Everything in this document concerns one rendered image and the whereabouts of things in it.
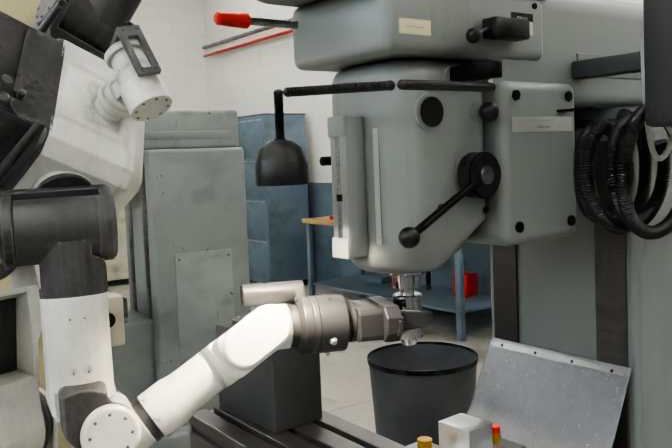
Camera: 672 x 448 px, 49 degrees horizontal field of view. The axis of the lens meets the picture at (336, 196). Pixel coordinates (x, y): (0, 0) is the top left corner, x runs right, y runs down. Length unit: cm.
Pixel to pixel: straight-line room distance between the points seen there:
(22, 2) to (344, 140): 182
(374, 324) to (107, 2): 70
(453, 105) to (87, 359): 63
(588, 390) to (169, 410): 74
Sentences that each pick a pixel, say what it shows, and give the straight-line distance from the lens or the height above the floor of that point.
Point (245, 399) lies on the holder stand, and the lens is 163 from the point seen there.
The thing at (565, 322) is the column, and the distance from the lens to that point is 148.
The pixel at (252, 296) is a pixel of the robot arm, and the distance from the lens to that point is 114.
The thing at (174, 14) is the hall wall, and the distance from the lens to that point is 1108.
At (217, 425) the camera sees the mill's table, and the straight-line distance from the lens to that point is 163.
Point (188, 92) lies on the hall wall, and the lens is 1099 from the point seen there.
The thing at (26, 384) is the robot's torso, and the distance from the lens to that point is 150.
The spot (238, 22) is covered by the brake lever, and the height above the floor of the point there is 169.
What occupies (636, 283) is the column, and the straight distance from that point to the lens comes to 139.
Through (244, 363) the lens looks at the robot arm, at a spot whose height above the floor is 120.
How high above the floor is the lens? 149
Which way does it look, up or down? 3 degrees down
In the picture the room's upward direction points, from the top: 2 degrees counter-clockwise
